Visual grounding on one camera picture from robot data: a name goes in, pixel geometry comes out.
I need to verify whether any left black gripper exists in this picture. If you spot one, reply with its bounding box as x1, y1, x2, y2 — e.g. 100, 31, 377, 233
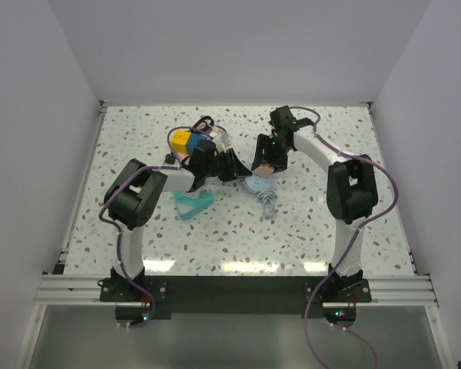
203, 149, 250, 183

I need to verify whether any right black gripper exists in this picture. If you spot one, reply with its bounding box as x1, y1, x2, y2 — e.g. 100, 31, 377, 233
254, 134, 292, 176

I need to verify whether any round light blue socket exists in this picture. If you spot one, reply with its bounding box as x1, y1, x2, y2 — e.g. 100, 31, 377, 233
243, 175, 273, 194

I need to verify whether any teal triangular power strip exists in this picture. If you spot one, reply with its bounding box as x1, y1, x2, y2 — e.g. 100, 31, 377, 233
173, 191, 214, 221

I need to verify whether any light blue cord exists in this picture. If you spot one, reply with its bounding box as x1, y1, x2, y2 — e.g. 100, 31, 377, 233
257, 190, 280, 220

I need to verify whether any pink round socket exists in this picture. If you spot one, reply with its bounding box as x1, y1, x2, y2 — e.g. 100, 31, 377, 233
252, 162, 275, 178

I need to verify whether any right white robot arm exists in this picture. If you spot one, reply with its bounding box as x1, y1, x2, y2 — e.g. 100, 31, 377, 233
252, 128, 378, 302

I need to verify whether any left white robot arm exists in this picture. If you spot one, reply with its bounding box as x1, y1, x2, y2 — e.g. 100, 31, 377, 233
99, 140, 251, 301

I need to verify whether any blue cube socket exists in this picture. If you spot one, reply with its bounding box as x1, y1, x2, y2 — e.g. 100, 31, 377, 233
186, 133, 207, 156

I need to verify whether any yellow cube socket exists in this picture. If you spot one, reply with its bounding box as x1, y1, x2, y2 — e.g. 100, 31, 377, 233
170, 130, 191, 154

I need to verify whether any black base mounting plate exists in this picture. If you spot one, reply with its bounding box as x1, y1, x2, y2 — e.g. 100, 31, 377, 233
98, 272, 372, 323

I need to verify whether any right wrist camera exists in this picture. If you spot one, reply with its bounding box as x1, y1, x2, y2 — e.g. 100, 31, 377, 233
270, 106, 314, 135

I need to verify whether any black power cord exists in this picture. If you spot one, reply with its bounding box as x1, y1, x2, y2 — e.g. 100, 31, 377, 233
163, 116, 215, 165

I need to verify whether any aluminium rail frame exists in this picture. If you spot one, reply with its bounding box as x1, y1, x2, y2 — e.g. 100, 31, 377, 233
34, 101, 112, 307

